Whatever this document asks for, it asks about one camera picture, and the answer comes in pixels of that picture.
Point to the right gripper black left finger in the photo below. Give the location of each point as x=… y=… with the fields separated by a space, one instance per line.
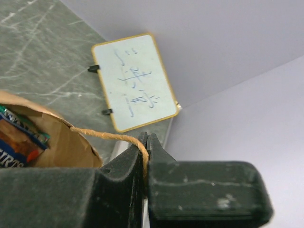
x=107 y=197

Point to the colourful snack packets in bag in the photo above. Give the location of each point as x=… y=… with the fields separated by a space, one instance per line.
x=21 y=141

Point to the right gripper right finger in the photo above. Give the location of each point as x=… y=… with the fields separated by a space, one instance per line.
x=206 y=194

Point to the small whiteboard wooden frame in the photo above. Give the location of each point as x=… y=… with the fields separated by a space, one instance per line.
x=134 y=82

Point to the brown paper bag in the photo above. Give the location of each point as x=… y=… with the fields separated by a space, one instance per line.
x=68 y=146

